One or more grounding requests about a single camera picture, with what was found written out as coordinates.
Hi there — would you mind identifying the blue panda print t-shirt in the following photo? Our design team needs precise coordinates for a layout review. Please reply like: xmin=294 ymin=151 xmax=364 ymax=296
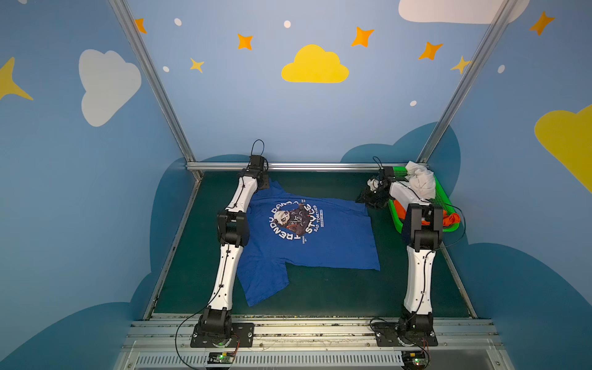
xmin=237 ymin=181 xmax=380 ymax=307

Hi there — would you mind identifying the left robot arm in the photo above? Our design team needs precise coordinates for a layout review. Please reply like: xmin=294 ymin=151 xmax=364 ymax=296
xmin=198 ymin=168 xmax=269 ymax=345

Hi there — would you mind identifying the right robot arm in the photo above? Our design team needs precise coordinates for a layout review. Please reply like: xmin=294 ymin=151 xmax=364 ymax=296
xmin=357 ymin=177 xmax=443 ymax=336

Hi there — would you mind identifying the white t-shirt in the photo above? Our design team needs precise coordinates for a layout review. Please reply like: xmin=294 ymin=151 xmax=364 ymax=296
xmin=405 ymin=161 xmax=436 ymax=200

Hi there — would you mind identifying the green plastic basket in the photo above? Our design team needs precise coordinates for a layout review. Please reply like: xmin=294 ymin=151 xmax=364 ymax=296
xmin=388 ymin=175 xmax=462 ymax=234

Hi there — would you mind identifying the orange t-shirt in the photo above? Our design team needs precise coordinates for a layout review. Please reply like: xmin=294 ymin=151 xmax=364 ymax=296
xmin=395 ymin=201 xmax=461 ymax=228

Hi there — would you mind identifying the right controller board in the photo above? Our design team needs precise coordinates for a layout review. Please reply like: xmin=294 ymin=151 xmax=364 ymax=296
xmin=402 ymin=351 xmax=430 ymax=370

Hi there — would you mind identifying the controller board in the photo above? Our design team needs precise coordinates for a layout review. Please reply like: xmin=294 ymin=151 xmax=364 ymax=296
xmin=402 ymin=351 xmax=430 ymax=370
xmin=207 ymin=352 xmax=235 ymax=365

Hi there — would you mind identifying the left controller board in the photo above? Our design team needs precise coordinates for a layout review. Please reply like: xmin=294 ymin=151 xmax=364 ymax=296
xmin=207 ymin=352 xmax=235 ymax=365

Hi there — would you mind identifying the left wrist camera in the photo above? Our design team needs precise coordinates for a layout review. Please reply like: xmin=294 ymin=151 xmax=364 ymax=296
xmin=248 ymin=155 xmax=269 ymax=172

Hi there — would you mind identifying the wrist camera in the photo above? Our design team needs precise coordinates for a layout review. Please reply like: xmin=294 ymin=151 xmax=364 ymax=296
xmin=248 ymin=155 xmax=269 ymax=172
xmin=367 ymin=166 xmax=396 ymax=193

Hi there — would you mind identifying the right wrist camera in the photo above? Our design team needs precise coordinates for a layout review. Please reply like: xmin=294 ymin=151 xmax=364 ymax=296
xmin=367 ymin=166 xmax=396 ymax=193

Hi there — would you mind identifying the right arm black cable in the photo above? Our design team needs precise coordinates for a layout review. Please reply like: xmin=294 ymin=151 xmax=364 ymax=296
xmin=441 ymin=200 xmax=467 ymax=253

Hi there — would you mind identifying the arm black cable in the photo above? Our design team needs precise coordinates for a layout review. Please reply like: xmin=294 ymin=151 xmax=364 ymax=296
xmin=173 ymin=304 xmax=211 ymax=370
xmin=441 ymin=200 xmax=467 ymax=253

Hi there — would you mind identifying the rear aluminium frame bar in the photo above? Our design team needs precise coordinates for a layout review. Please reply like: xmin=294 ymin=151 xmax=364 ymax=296
xmin=186 ymin=161 xmax=379 ymax=173

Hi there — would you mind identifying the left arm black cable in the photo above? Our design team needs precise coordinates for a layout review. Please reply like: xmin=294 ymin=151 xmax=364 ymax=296
xmin=173 ymin=304 xmax=211 ymax=370

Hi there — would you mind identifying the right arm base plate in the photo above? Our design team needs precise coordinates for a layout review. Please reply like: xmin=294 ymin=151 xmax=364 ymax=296
xmin=369 ymin=322 xmax=439 ymax=347

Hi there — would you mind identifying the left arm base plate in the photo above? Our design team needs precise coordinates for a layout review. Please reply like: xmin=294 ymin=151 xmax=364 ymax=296
xmin=190 ymin=322 xmax=255 ymax=348

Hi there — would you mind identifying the right aluminium frame post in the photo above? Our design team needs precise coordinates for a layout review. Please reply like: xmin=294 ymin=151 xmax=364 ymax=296
xmin=416 ymin=0 xmax=518 ymax=164

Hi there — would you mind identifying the aluminium frame post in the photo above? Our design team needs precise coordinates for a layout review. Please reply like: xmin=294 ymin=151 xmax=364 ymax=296
xmin=109 ymin=0 xmax=203 ymax=182
xmin=416 ymin=0 xmax=518 ymax=164

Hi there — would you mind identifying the aluminium mounting rail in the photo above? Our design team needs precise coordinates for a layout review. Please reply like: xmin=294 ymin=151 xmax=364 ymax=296
xmin=114 ymin=314 xmax=513 ymax=369

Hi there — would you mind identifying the left aluminium frame post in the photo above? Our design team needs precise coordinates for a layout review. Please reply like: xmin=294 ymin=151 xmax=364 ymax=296
xmin=109 ymin=0 xmax=203 ymax=182

